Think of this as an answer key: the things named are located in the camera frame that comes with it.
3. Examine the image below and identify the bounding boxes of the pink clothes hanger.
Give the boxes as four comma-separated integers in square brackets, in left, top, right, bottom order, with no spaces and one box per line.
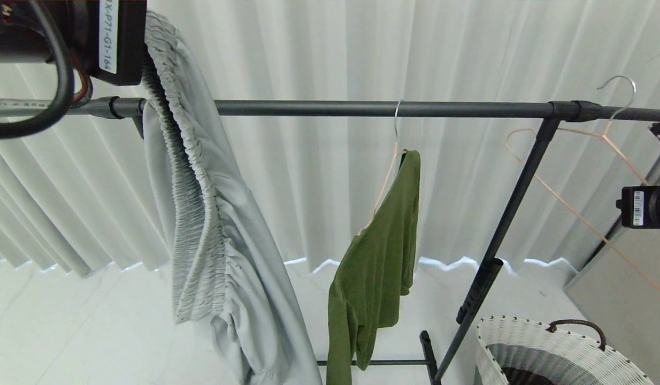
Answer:
[359,100,406,236]
[505,75,660,300]

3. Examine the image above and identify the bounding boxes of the white laundry basket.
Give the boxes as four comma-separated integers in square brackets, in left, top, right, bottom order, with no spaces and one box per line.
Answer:
[474,315,654,385]

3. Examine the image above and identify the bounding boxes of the black clothes rack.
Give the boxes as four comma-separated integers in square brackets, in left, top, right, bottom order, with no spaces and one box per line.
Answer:
[0,96,660,385]

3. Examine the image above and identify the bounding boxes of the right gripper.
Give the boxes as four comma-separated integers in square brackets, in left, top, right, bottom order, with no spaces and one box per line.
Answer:
[616,179,660,229]

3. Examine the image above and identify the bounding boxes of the green long-sleeved shirt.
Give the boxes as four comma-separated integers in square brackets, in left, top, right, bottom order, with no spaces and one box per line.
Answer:
[326,150,421,385]

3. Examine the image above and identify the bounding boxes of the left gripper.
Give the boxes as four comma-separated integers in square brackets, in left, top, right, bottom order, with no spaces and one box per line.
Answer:
[0,0,148,86]

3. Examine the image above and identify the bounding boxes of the pale grey shorts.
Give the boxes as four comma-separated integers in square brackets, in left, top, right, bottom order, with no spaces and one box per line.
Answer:
[142,11,323,385]

